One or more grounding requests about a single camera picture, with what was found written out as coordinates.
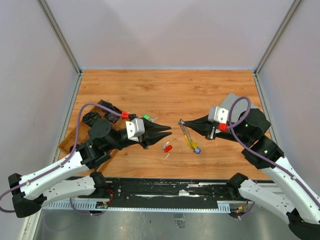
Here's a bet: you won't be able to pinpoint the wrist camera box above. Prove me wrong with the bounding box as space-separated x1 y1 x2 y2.
125 118 145 142
208 106 229 124

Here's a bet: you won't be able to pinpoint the purple cable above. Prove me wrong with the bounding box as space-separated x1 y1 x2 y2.
0 102 126 228
224 96 320 208

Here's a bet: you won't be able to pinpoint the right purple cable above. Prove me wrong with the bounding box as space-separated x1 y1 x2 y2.
224 96 320 208

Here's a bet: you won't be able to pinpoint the green black item in tray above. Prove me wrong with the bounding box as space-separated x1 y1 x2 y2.
82 111 101 128

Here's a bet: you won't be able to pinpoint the wooden compartment tray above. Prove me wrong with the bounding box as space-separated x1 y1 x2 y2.
58 106 126 159

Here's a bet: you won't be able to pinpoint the grey cloth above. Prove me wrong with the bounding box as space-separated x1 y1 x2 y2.
219 93 248 122

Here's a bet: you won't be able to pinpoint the red tagged key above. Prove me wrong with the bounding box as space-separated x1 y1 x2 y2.
161 142 173 153

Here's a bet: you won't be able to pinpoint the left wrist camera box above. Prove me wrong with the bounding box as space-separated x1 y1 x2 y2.
125 118 145 142

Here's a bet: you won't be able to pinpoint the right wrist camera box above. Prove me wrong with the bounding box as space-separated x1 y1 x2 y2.
208 106 229 124

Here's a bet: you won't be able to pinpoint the keyring with coloured keys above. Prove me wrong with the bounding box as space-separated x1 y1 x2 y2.
178 119 201 155

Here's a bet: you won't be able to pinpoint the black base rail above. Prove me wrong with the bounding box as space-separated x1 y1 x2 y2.
87 177 249 210

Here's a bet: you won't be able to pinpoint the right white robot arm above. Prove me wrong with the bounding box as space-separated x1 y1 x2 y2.
182 106 320 240

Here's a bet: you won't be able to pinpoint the black items in tray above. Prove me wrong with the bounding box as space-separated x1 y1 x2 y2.
99 100 122 124

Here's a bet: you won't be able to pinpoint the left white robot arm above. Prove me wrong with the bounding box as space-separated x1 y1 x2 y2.
8 118 172 218

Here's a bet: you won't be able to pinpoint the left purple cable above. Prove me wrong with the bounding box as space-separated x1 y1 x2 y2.
0 102 126 228

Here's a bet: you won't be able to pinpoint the green tagged key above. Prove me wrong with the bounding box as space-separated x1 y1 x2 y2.
143 114 158 123

